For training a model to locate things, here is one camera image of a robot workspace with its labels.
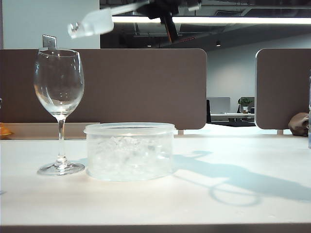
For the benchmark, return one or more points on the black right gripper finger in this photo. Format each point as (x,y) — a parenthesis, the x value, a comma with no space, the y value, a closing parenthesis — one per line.
(171,29)

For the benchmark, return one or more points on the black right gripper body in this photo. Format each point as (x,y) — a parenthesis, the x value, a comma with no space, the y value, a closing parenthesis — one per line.
(170,7)

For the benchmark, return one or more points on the translucent white ice scoop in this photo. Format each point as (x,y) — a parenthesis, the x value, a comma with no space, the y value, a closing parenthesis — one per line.
(97,23)

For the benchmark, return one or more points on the clear ice cube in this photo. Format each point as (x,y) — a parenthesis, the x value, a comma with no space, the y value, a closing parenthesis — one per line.
(74,27)

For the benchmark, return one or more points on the pile of clear ice cubes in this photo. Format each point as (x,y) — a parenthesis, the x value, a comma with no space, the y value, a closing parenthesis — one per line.
(126,150)

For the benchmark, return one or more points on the clear wine glass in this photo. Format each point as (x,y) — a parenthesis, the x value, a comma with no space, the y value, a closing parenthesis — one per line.
(61,136)

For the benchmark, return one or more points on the long ceiling light strip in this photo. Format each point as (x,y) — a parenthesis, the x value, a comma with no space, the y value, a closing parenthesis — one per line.
(218,20)

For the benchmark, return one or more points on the round ceiling spotlight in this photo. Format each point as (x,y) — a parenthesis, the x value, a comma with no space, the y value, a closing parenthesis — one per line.
(218,44)

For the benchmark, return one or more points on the wide brown desk partition panel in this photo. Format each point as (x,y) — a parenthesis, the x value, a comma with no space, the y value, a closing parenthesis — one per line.
(133,85)

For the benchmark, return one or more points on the grey background desk screen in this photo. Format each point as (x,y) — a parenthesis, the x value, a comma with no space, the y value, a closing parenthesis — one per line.
(219,104)

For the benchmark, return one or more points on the black office chair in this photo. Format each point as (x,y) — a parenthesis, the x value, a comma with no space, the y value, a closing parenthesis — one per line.
(208,111)

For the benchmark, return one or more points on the white partition support leg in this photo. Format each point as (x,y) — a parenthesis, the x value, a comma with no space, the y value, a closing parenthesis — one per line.
(280,132)
(181,132)

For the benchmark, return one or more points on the small green potted plant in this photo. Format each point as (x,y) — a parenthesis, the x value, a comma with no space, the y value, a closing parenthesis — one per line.
(245,102)

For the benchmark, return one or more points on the white background desk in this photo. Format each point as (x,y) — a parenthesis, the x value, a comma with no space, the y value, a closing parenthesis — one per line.
(230,114)

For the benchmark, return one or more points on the narrow brown desk partition panel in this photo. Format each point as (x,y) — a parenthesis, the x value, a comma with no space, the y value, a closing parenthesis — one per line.
(284,85)

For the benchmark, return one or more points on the translucent round plastic container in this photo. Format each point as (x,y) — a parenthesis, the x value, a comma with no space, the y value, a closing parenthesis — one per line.
(128,171)

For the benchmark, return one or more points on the brown mottled cloth bundle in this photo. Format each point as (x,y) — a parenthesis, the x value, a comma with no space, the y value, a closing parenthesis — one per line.
(297,123)

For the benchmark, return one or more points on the orange round object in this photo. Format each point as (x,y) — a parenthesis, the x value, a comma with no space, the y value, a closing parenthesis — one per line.
(5,131)

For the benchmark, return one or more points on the grey wall switch plate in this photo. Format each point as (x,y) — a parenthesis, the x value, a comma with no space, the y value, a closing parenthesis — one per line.
(49,41)

